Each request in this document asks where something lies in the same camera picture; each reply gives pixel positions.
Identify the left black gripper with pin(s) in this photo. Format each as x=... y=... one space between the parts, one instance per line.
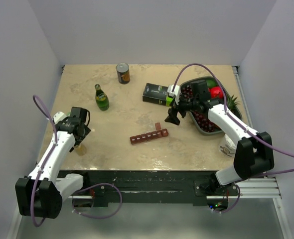
x=78 y=141

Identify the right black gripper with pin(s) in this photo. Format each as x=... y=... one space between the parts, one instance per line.
x=173 y=112

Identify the clear pill jar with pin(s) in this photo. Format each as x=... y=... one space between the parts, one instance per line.
x=80 y=149

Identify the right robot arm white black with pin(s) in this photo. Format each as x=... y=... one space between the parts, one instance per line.
x=251 y=158

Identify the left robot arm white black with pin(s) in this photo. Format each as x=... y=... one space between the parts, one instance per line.
x=40 y=194

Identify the black green product box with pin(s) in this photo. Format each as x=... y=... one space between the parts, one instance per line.
x=157 y=94

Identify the dark red grapes bunch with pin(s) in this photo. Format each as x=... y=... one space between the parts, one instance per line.
x=202 y=121

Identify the green glass bottle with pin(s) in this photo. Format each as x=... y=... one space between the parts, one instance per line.
x=101 y=98

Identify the red apple right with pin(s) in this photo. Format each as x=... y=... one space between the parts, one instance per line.
x=216 y=92

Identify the green lime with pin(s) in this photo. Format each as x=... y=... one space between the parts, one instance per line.
x=211 y=83

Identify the small pineapple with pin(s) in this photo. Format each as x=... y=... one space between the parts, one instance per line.
x=232 y=102

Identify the white paper cup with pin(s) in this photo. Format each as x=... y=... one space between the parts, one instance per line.
x=227 y=146

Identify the orange labelled tin can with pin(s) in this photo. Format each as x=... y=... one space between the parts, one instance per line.
x=123 y=73

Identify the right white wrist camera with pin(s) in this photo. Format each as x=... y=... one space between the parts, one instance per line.
x=173 y=91

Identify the black mounting base plate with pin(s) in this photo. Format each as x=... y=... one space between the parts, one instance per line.
x=102 y=187

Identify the aluminium frame rail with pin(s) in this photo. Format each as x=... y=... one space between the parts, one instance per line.
x=250 y=189

